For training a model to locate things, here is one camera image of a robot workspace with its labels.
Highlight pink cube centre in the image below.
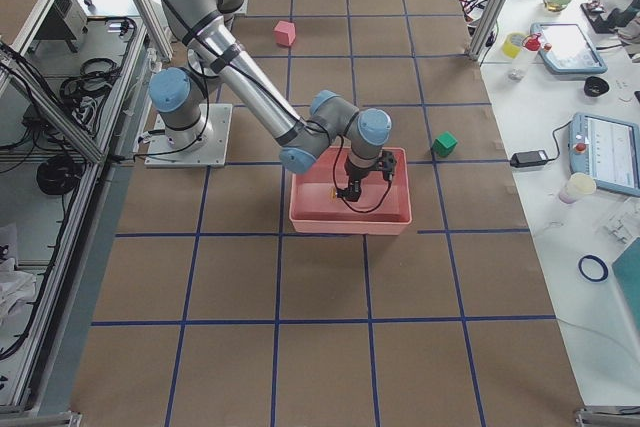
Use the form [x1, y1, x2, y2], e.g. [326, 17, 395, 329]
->
[273, 21, 296, 47]

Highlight yellow tape roll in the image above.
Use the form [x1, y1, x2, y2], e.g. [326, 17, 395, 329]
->
[501, 32, 527, 59]

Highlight white paper cup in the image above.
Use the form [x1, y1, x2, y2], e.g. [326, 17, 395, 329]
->
[558, 172, 597, 204]

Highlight blue tape ring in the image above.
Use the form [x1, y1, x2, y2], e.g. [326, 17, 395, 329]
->
[578, 255, 609, 283]

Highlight pink plastic bin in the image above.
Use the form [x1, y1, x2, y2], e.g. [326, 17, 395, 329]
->
[288, 145, 414, 236]

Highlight black power adapter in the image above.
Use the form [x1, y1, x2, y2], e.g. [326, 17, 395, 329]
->
[509, 150, 549, 168]

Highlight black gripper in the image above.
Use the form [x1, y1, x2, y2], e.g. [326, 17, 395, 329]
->
[344, 162, 372, 192]

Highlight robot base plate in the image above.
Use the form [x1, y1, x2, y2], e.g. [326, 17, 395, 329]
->
[144, 103, 233, 168]

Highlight teach pendant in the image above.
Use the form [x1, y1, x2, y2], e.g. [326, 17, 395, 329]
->
[568, 112, 639, 197]
[530, 22, 608, 76]

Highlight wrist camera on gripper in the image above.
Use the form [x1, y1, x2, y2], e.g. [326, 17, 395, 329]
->
[377, 150, 397, 183]

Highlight green cube near bin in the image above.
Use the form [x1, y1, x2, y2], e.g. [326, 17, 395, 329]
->
[431, 131, 458, 158]

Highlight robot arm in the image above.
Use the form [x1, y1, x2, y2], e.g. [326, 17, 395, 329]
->
[151, 0, 396, 202]

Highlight teach pendant near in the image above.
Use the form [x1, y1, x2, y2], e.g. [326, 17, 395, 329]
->
[568, 112, 639, 197]

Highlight aluminium frame post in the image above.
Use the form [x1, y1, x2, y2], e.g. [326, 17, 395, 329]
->
[468, 0, 531, 64]

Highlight teach pendant far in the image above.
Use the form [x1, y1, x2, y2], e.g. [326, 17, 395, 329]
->
[530, 22, 608, 76]

